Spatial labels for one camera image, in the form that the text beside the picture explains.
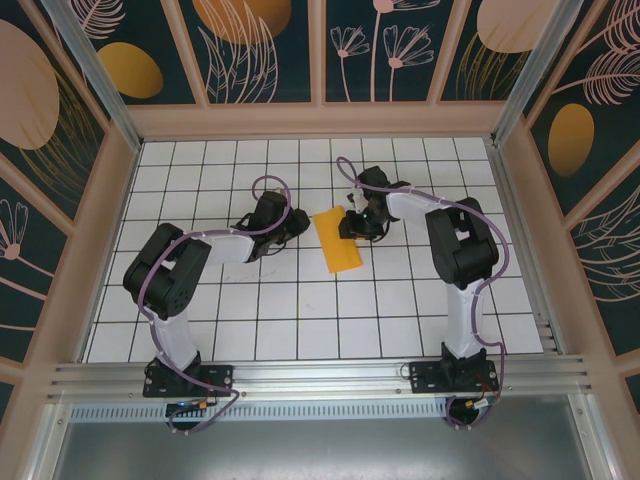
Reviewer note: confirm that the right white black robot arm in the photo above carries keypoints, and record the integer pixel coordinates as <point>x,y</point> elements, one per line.
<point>462,310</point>

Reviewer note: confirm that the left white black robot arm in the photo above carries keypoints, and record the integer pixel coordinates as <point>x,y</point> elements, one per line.
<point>225,250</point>

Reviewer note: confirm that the aluminium corner post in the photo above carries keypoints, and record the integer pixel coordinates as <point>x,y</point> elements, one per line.
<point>535,65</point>
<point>95,70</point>

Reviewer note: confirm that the grey metal sheet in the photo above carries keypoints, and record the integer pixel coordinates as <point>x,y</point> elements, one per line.
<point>320,450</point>

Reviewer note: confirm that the aluminium side rail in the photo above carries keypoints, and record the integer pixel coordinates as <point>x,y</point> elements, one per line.
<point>520,240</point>

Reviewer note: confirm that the aluminium mounting rail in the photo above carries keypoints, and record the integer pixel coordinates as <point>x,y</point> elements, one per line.
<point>320,377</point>

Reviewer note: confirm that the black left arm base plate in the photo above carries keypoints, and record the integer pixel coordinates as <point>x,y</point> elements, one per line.
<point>220,380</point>

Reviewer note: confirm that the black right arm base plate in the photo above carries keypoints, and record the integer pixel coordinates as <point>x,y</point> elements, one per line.
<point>425,380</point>

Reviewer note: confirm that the yellow cloth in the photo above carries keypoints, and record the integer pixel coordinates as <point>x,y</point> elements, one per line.
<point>335,250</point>

